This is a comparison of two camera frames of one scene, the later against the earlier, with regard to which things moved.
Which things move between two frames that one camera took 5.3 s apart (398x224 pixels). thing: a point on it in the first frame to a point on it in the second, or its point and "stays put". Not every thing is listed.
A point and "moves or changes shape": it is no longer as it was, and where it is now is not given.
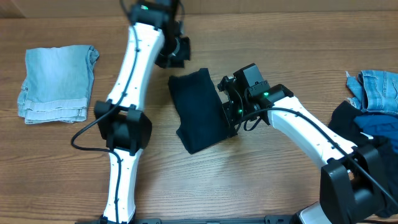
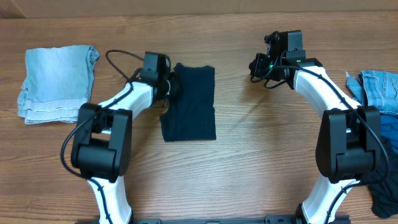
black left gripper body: [173, 50] to [175, 88]
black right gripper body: [229, 116] to [259, 66]
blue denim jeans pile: [374, 91] stays put
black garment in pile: [344, 124] stays put
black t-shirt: [201, 117] moves or changes shape
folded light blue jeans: [56, 83] stays put
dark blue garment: [384, 126] stays put
